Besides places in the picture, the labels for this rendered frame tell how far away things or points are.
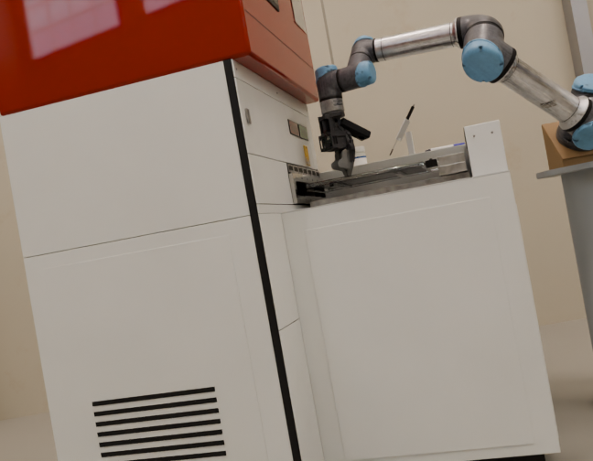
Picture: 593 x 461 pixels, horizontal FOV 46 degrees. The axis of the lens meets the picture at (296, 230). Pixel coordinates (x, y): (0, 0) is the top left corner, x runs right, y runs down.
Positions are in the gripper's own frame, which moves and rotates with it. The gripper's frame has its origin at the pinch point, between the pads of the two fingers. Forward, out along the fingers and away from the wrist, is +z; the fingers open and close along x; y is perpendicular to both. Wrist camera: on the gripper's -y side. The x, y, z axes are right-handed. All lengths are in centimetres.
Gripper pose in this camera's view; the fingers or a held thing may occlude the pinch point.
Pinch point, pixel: (350, 174)
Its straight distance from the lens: 226.4
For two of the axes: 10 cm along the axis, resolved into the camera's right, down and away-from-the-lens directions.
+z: 1.7, 9.8, -0.1
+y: -8.3, 1.4, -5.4
